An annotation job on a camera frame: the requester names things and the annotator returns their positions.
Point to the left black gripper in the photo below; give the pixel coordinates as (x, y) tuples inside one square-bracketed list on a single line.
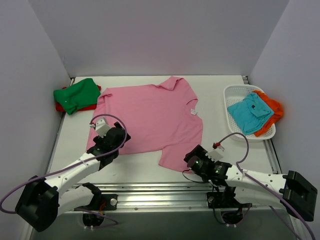
[(119, 132)]

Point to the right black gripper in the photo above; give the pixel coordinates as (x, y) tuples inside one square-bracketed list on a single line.
[(191, 154)]

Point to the pink t-shirt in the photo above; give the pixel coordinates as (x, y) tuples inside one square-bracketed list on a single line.
[(159, 117)]

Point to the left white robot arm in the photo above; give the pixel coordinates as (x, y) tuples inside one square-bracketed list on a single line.
[(45, 198)]

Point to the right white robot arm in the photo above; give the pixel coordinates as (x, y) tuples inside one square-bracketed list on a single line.
[(290, 191)]

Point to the green folded t-shirt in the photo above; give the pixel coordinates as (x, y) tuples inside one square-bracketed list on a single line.
[(78, 96)]

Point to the red folded t-shirt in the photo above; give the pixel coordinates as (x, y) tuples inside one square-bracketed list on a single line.
[(75, 107)]

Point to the turquoise t-shirt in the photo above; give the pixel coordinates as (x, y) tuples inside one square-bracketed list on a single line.
[(250, 114)]

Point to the orange t-shirt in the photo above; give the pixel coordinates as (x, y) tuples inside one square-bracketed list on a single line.
[(278, 112)]

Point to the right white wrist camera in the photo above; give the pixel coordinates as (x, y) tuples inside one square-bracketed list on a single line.
[(217, 152)]

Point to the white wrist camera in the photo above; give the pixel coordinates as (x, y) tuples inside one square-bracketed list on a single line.
[(101, 127), (217, 152)]

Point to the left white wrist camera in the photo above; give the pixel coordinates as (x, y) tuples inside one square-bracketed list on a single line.
[(101, 127)]

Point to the aluminium rail frame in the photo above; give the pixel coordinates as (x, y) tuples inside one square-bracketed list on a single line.
[(138, 180)]

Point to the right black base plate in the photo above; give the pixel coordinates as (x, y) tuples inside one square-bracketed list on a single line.
[(219, 200)]

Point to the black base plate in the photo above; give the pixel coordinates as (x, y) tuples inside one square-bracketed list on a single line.
[(107, 200), (219, 200)]

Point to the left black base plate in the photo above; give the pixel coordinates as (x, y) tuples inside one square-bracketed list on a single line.
[(107, 200)]

